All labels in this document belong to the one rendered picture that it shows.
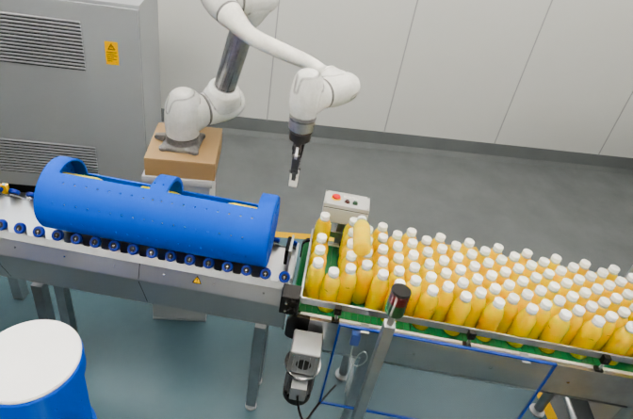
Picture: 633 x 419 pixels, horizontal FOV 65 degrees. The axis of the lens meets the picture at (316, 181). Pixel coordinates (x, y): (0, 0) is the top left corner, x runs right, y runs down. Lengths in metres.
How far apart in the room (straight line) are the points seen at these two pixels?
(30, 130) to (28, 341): 2.22
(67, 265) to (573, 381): 2.02
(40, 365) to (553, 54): 4.58
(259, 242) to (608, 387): 1.44
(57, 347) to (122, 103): 2.04
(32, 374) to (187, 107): 1.20
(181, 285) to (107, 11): 1.78
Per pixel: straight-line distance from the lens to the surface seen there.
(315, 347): 1.89
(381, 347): 1.77
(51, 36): 3.40
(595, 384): 2.30
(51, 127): 3.69
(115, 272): 2.14
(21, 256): 2.30
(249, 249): 1.84
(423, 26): 4.57
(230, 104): 2.35
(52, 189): 2.04
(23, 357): 1.71
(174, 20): 4.50
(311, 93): 1.58
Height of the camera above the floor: 2.35
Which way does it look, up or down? 34 degrees down
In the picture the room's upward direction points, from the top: 10 degrees clockwise
